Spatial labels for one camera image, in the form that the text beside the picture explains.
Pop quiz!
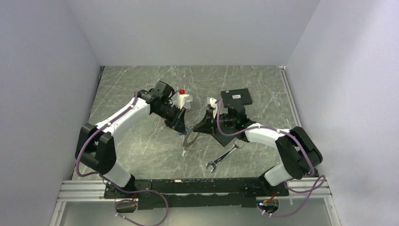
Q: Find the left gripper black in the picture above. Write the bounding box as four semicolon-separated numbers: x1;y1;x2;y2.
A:
154;103;186;135

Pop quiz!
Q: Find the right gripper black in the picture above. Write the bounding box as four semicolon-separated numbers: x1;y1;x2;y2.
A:
193;109;236;136

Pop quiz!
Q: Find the numbered metal ring disc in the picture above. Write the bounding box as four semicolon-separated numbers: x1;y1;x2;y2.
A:
182;127;200;148

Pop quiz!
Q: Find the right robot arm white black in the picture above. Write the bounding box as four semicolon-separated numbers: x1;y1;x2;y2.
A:
193;104;323;195

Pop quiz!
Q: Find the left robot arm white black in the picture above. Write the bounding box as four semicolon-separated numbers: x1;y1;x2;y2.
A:
75;81;193;198

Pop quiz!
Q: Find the black rectangular pad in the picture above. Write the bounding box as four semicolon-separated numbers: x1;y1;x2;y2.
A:
213;131;235;147

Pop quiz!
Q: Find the silver combination wrench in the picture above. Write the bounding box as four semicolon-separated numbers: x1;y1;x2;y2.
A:
206;140;244;172

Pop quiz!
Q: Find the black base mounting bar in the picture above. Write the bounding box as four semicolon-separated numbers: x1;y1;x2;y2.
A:
103;176;289;210

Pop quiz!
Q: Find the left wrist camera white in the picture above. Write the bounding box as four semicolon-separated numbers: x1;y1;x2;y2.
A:
176;89;193;111

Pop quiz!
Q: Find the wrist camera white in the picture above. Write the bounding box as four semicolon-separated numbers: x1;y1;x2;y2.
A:
176;89;193;111
207;97;219;119

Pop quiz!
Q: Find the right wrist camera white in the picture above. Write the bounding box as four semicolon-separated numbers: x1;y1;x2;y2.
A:
207;97;219;119

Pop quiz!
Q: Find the aluminium frame rail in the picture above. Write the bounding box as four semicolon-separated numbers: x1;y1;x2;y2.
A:
49;179;340;226

